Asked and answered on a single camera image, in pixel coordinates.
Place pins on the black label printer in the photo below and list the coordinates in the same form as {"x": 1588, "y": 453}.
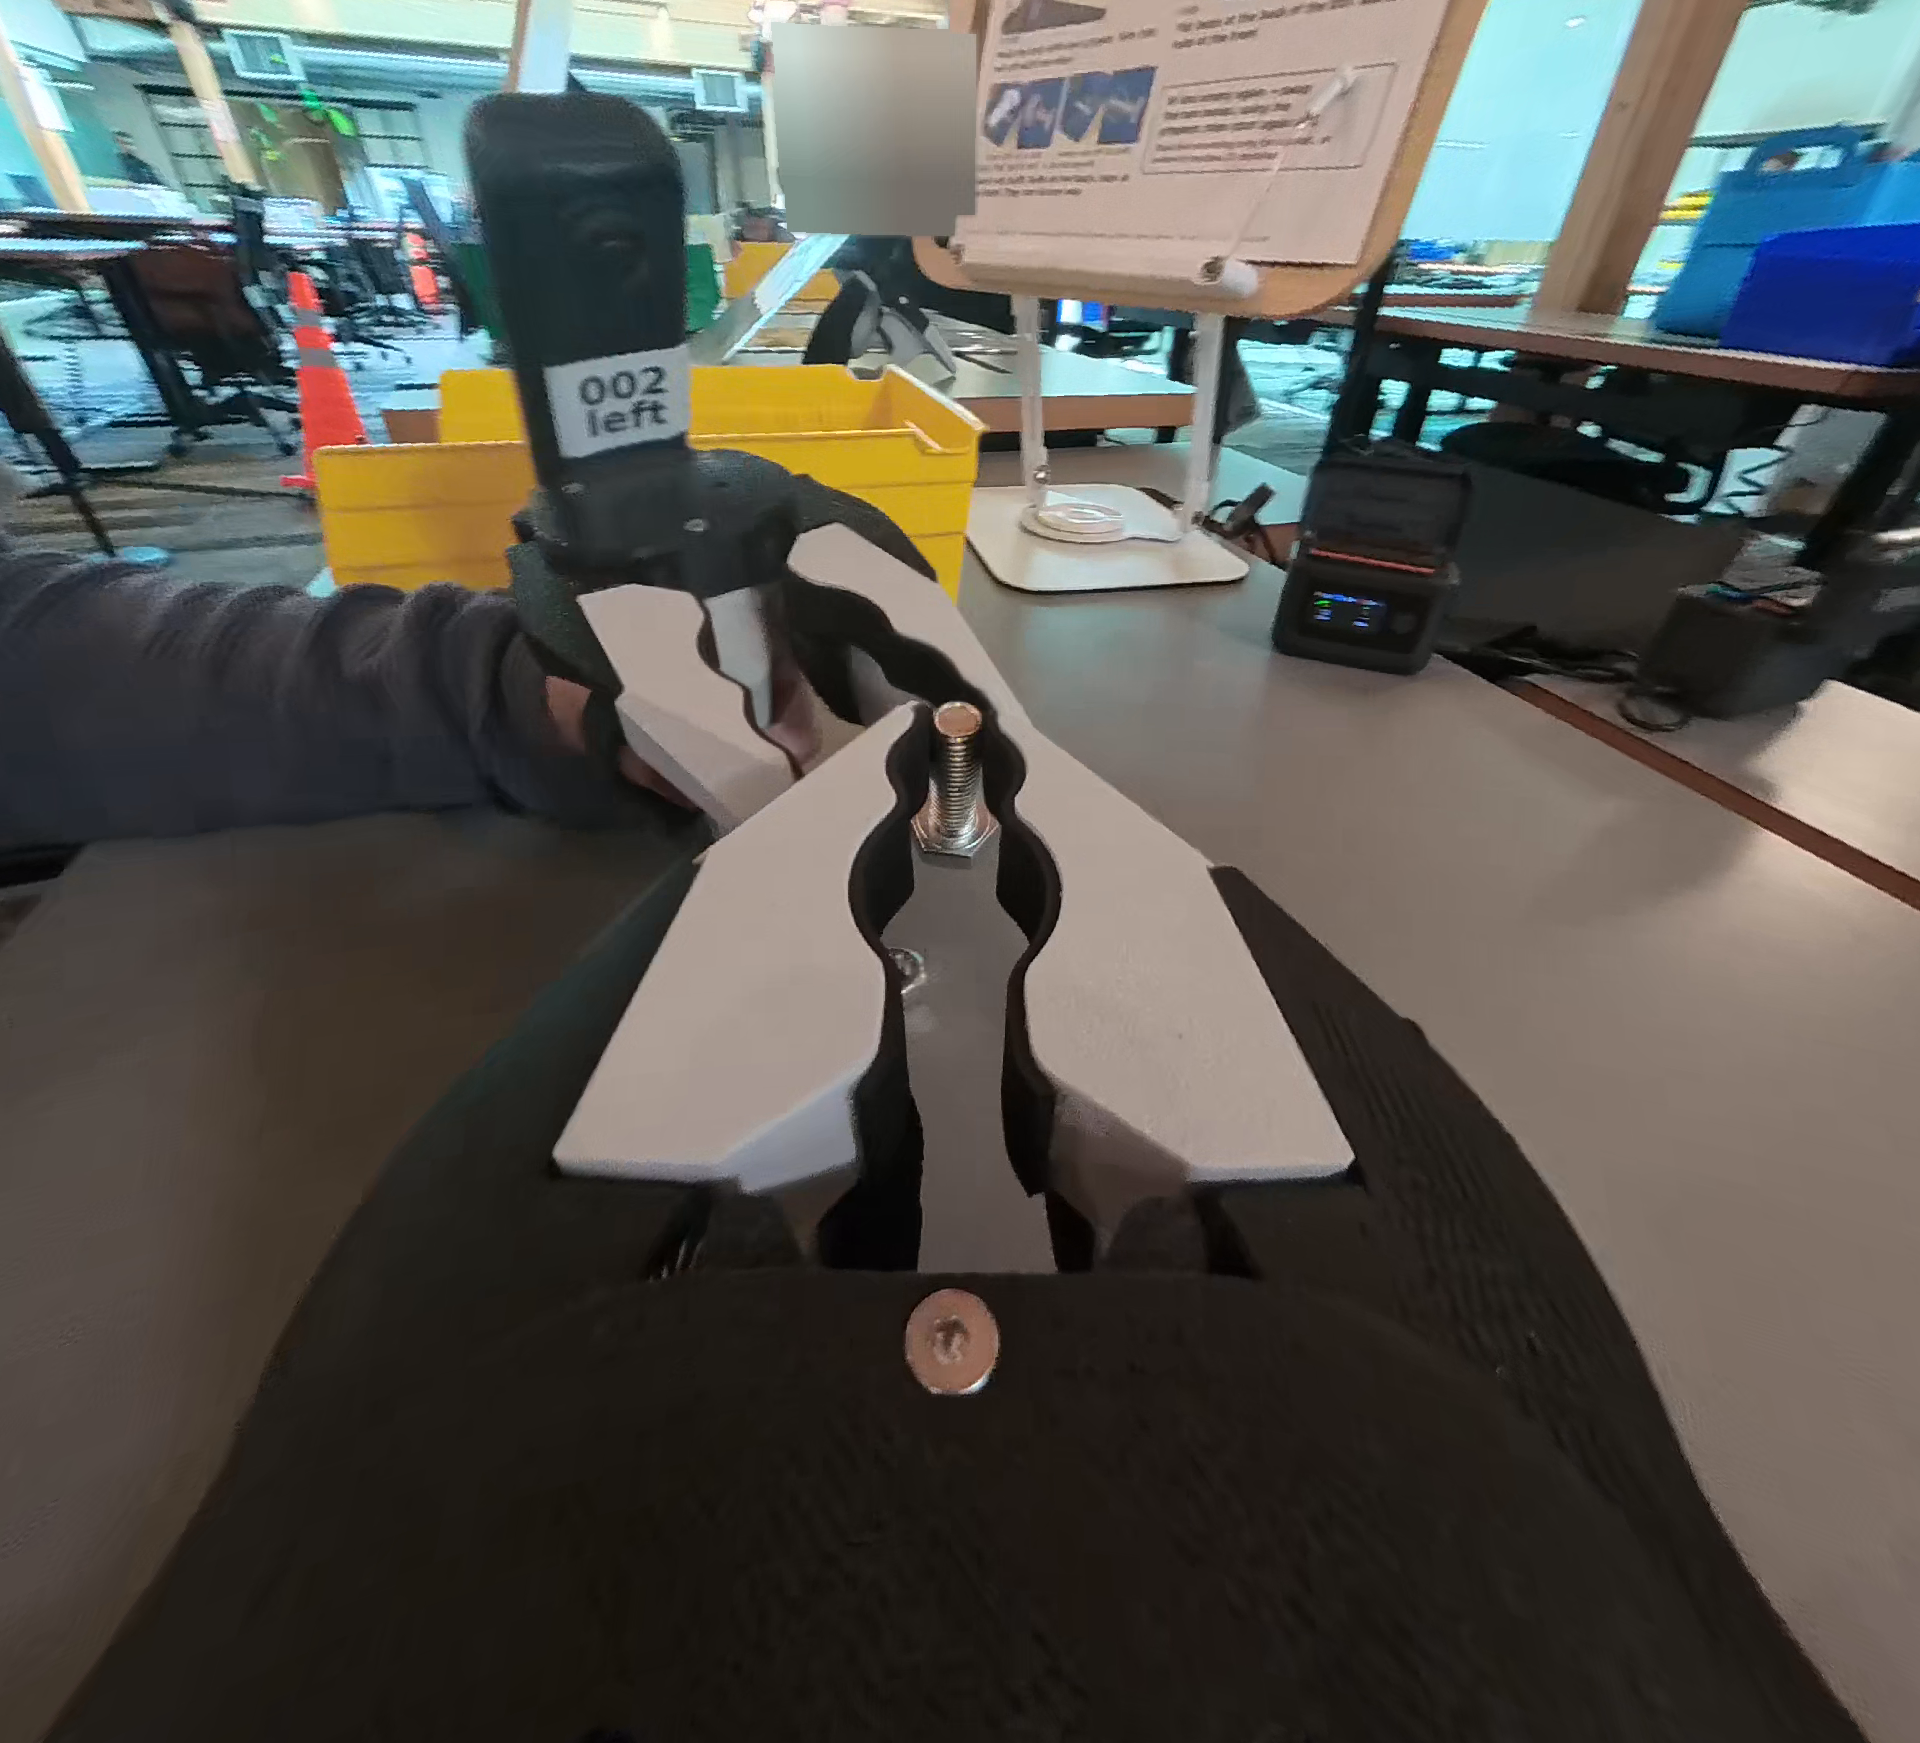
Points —
{"x": 1366, "y": 573}

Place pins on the blue tote bag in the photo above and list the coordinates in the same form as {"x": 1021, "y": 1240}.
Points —
{"x": 1726, "y": 213}

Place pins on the light wooden post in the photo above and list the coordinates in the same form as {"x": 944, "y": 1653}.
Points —
{"x": 1665, "y": 63}

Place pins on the wooden instruction board stand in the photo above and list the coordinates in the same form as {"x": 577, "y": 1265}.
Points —
{"x": 1111, "y": 559}

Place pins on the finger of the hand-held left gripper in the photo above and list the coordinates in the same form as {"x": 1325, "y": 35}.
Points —
{"x": 914, "y": 632}
{"x": 675, "y": 692}

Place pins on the blue plastic bin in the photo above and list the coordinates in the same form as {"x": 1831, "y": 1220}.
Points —
{"x": 1822, "y": 296}

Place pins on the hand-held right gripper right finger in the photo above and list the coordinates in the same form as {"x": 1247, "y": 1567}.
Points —
{"x": 1186, "y": 1022}

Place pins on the person's left hand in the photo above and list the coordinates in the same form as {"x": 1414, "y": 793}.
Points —
{"x": 570, "y": 663}

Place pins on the steel hex bolt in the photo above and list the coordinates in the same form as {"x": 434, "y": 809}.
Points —
{"x": 952, "y": 784}

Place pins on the brown office chair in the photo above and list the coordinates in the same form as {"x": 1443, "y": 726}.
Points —
{"x": 217, "y": 317}

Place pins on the black charger box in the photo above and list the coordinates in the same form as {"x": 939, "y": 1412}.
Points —
{"x": 1726, "y": 655}

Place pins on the orange traffic cone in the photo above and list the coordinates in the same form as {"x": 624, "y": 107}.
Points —
{"x": 328, "y": 394}

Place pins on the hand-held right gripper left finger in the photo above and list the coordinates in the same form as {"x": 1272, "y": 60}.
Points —
{"x": 720, "y": 1022}

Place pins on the person's left forearm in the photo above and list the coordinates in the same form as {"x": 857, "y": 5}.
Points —
{"x": 269, "y": 707}

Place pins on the printed instruction sheet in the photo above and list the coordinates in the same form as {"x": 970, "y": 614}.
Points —
{"x": 1320, "y": 2}

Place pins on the yellow plastic bin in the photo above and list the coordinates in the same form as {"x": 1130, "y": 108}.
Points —
{"x": 421, "y": 513}

